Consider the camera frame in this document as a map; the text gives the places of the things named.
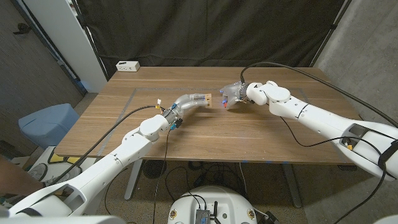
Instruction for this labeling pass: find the white cabinet panel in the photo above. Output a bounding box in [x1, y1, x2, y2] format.
[23, 0, 108, 93]

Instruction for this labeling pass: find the blue-grey padded stool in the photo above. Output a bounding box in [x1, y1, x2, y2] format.
[17, 103, 80, 149]

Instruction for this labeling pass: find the black door handle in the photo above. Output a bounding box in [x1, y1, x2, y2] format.
[12, 23, 32, 35]

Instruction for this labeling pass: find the grey sneaker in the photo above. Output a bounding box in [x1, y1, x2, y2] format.
[29, 163, 48, 181]
[60, 166, 82, 183]

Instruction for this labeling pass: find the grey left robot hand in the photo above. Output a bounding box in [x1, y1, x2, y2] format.
[163, 93, 210, 124]

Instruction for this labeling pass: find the white floor cable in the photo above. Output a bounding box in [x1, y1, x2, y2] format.
[238, 162, 249, 196]

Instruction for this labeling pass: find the person's bare leg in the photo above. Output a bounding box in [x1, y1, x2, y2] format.
[0, 155, 44, 197]

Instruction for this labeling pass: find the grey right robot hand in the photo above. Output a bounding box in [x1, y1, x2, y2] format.
[219, 82, 249, 111]

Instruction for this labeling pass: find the grey electronics box on torso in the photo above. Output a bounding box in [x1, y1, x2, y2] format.
[195, 208, 211, 224]

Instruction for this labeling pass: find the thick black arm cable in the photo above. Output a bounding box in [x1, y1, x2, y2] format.
[241, 61, 398, 128]
[46, 105, 164, 187]

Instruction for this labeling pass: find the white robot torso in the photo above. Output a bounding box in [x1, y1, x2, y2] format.
[167, 185, 258, 224]

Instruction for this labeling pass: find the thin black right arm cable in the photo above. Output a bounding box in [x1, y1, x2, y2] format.
[279, 114, 389, 224]

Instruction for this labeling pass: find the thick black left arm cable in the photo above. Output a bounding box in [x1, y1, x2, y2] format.
[46, 105, 164, 187]

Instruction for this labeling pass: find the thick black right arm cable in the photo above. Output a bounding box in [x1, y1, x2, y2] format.
[241, 61, 398, 128]

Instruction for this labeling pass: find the black connector beside torso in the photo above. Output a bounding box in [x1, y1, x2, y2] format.
[264, 211, 279, 224]

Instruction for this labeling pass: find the black backdrop curtain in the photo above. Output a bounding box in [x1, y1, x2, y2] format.
[76, 0, 352, 78]

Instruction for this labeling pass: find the white power strip box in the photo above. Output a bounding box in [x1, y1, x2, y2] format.
[116, 60, 141, 73]

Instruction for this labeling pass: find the black floor cable bundle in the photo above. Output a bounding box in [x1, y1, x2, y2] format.
[164, 161, 246, 203]

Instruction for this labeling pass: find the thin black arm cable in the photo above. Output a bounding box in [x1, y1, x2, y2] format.
[279, 114, 389, 224]
[152, 129, 172, 224]

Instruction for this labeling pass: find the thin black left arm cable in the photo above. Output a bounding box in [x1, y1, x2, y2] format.
[152, 129, 172, 224]

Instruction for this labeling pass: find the dark door frame rail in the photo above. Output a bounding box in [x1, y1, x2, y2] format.
[9, 0, 88, 96]

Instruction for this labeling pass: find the white table leg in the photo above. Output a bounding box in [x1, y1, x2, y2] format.
[124, 159, 144, 201]

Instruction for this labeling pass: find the grey table leg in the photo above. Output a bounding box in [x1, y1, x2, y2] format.
[281, 163, 302, 208]

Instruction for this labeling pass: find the black backdrop stand pole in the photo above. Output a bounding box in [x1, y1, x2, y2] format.
[309, 0, 352, 68]
[71, 0, 109, 81]

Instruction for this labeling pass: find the black antenna on torso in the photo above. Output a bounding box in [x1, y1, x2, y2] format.
[211, 201, 221, 224]

